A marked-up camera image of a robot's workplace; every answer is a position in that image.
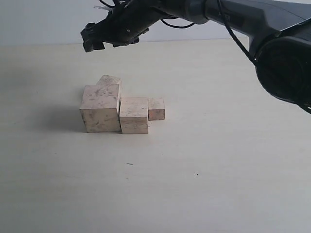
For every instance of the smallest wooden cube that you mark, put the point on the smallest wooden cube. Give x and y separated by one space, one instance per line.
156 109

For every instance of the second largest wooden cube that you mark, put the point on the second largest wooden cube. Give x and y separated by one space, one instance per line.
134 115

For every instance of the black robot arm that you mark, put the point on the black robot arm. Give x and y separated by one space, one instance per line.
279 34

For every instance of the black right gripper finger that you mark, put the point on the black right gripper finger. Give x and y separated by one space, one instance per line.
91 45

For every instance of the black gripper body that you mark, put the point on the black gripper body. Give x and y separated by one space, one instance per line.
126 23

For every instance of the third largest wooden cube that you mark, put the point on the third largest wooden cube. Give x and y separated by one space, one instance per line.
110 80

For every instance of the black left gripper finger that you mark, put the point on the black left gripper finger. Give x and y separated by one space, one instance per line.
90 33

